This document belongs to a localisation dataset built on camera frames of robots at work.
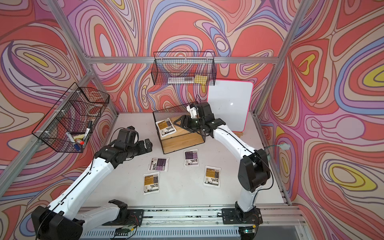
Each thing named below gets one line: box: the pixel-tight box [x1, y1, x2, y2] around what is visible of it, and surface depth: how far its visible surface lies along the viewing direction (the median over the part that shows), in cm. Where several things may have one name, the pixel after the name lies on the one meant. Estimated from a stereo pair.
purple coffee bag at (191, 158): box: [183, 149, 200, 167], surface depth 95 cm
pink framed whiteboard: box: [207, 79, 254, 132], surface depth 94 cm
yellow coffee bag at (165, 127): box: [155, 117, 177, 137], surface depth 90 cm
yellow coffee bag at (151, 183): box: [143, 171, 160, 196], surface depth 86 cm
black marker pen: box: [83, 120, 93, 142], surface depth 70 cm
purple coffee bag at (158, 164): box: [148, 157, 170, 172], surface depth 93 cm
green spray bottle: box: [264, 143, 291, 161], surface depth 79 cm
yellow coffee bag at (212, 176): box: [203, 165, 222, 188], surface depth 88 cm
